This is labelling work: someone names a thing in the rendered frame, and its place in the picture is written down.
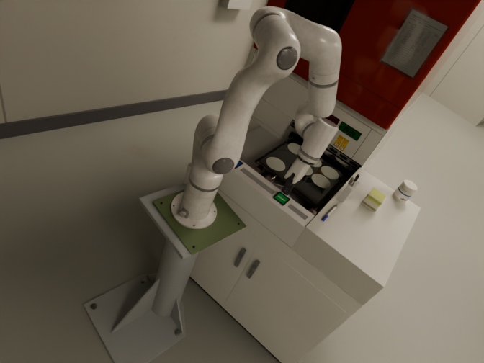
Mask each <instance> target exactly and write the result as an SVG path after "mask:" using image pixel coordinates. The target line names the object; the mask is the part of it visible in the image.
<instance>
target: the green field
mask: <svg viewBox="0 0 484 363"><path fill-rule="evenodd" d="M339 129H340V130H342V131H343V132H345V133H346V134H347V135H349V136H351V137H352V138H354V139H355V140H357V139H358V137H359V136H360V135H361V134H360V133H358V132H357V131H356V130H354V129H352V128H350V127H349V126H348V125H346V124H344V123H341V125H340V127H339Z"/></svg>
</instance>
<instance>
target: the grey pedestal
mask: <svg viewBox="0 0 484 363"><path fill-rule="evenodd" d="M185 187H186V184H182V183H181V184H177V185H175V186H172V187H169V188H167V189H163V190H161V191H158V192H154V193H153V194H149V195H146V196H144V197H140V198H139V200H138V201H139V203H140V204H141V205H142V207H143V208H144V210H145V211H146V212H147V213H148V215H149V216H150V217H151V219H152V220H153V222H154V223H155V224H156V226H157V227H158V229H159V230H160V231H161V232H162V233H163V235H164V236H165V238H166V242H165V245H164V248H163V253H162V256H161V261H160V264H159V268H158V272H157V274H142V275H140V276H138V277H136V278H135V279H132V280H130V281H129V282H126V283H124V284H122V285H120V286H119V287H116V288H114V289H113V290H110V291H109V292H106V293H104V294H103V295H100V296H99V297H96V298H94V299H93V300H91V301H89V302H87V303H85V304H83V307H84V308H85V310H86V312H87V314H88V316H89V317H90V319H91V322H92V323H93V325H94V327H95V329H96V330H97V333H98V334H99V336H100V338H101V340H102V342H103V344H104V345H105V347H106V349H107V351H108V353H109V355H110V356H111V358H112V361H113V362H114V363H149V362H150V361H152V360H153V359H155V358H156V357H157V356H159V355H160V354H162V353H163V352H165V351H166V350H167V349H169V348H170V347H172V346H173V345H174V344H176V343H177V342H179V341H181V340H182V339H183V338H184V337H185V336H186V329H185V320H184V304H183V302H182V301H181V298H182V295H183V292H184V289H185V287H186V285H187V282H188V279H189V276H190V274H191V272H192V268H193V266H194V263H195V261H196V258H197V255H198V253H199V252H197V253H195V254H193V255H191V254H190V252H189V251H188V249H187V248H186V246H185V245H184V244H183V243H182V242H181V240H180V239H179V237H178V236H177V235H176V234H175V232H174V231H173V230H172V229H171V227H170V226H169V224H168V223H167V222H166V221H165V219H164V218H163V216H162V215H161V214H160V212H159V211H158V210H157V209H156V207H155V206H154V205H153V201H154V200H157V199H160V198H162V197H165V196H168V195H170V194H173V193H175V192H179V191H181V190H183V189H185Z"/></svg>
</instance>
